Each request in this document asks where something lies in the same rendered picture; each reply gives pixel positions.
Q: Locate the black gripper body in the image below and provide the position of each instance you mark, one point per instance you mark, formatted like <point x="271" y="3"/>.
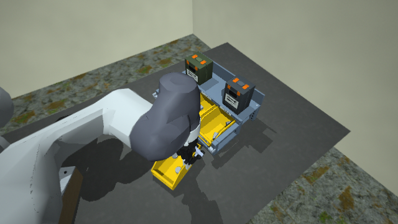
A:
<point x="191" y="146"/>

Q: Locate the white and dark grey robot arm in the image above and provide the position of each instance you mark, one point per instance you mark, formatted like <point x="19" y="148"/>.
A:
<point x="30" y="191"/>

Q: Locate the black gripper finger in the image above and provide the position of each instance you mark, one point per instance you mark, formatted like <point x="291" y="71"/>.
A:
<point x="189" y="159"/>
<point x="181" y="153"/>

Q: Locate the light blue metal shelf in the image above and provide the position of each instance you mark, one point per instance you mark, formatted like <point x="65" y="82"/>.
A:
<point x="214" y="90"/>

